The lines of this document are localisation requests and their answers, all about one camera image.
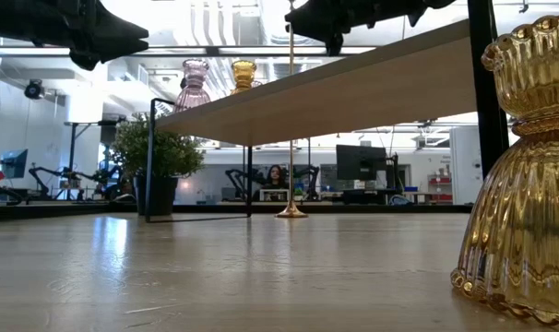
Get black stand frame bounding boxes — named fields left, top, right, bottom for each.
left=63, top=117, right=124, bottom=200

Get shelf with red boxes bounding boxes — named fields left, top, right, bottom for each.
left=426, top=172, right=454, bottom=204

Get black ceiling camera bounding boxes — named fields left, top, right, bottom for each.
left=23, top=78, right=45, bottom=101

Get blue chair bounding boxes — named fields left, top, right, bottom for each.
left=387, top=193, right=414, bottom=207

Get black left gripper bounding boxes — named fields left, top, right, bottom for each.
left=30, top=0, right=149, bottom=71

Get person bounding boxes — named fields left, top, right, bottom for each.
left=259, top=164, right=290, bottom=191

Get amber glass candle holder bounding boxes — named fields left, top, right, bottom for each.
left=230, top=59, right=258, bottom=96
left=449, top=9, right=559, bottom=331

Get green potted plant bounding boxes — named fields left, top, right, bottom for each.
left=111, top=113, right=206, bottom=218

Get black desk monitor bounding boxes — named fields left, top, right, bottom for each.
left=335, top=144, right=389, bottom=182

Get gold metal candlestick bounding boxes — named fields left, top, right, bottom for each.
left=275, top=0, right=309, bottom=219

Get blue lit monitor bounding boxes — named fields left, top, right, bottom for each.
left=0, top=148, right=30, bottom=180

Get black robot arms with table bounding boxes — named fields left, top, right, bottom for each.
left=28, top=164, right=124, bottom=202

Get white cabinet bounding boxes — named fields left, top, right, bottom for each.
left=448, top=124, right=486, bottom=207

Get black aluminium table frame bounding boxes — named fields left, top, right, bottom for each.
left=0, top=202, right=473, bottom=223

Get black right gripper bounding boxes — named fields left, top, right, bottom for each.
left=284, top=0, right=456, bottom=57

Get white box frame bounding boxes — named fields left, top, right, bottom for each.
left=259, top=187, right=290, bottom=203

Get wooden riser shelf black legs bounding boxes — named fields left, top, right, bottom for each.
left=144, top=0, right=511, bottom=224

